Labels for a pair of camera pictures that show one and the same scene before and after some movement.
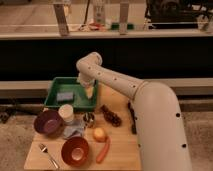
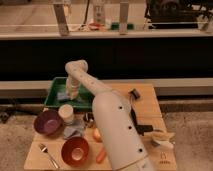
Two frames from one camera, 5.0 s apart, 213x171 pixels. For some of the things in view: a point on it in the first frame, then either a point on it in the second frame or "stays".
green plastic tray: [67, 90] stays
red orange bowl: [75, 151] stays
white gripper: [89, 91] -> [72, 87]
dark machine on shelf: [177, 14] stays
